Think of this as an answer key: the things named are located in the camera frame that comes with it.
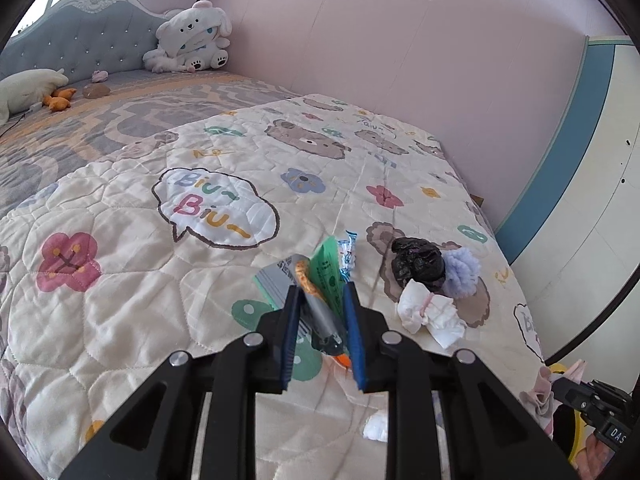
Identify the green snack wrapper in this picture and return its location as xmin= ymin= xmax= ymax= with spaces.
xmin=254 ymin=231 xmax=357 ymax=358

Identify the blue white candy wrapper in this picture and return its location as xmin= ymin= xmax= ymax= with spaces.
xmin=337 ymin=231 xmax=358 ymax=283

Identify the white cloth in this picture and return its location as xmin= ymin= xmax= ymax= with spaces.
xmin=396 ymin=280 xmax=466 ymax=349

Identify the pink sock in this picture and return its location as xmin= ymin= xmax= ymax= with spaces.
xmin=518 ymin=360 xmax=587 ymax=437

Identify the black plastic bag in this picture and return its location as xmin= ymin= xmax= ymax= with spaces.
xmin=390 ymin=237 xmax=446 ymax=290

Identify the lavender fluffy sock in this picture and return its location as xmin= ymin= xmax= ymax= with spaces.
xmin=442 ymin=247 xmax=480 ymax=299

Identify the white tissue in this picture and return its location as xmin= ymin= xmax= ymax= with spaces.
xmin=362 ymin=410 xmax=388 ymax=443

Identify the yellow rimmed trash bin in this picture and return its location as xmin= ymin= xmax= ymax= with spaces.
xmin=550 ymin=360 xmax=590 ymax=463

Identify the person's right hand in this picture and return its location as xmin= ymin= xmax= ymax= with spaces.
xmin=574 ymin=434 xmax=614 ymax=480

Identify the cartoon bear patterned quilt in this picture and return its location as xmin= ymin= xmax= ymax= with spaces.
xmin=1 ymin=94 xmax=542 ymax=479

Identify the white blue wardrobe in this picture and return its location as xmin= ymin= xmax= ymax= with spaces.
xmin=496 ymin=36 xmax=639 ymax=364

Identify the grey orange patterned bedsheet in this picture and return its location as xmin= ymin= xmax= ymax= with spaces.
xmin=1 ymin=70 xmax=295 ymax=214

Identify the white dog plush toy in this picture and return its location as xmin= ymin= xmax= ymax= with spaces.
xmin=142 ymin=0 xmax=232 ymax=74

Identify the small brown toy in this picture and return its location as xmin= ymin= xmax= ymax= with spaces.
xmin=82 ymin=82 xmax=111 ymax=99

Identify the small pink toy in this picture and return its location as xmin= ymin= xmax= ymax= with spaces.
xmin=91 ymin=70 xmax=108 ymax=84

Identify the orange small plush toy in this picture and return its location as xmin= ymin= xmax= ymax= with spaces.
xmin=42 ymin=88 xmax=76 ymax=112

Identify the blue tufted headboard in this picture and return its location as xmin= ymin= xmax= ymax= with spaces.
xmin=1 ymin=0 xmax=167 ymax=84

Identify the white goose plush toy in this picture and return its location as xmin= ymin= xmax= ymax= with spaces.
xmin=0 ymin=68 xmax=68 ymax=126

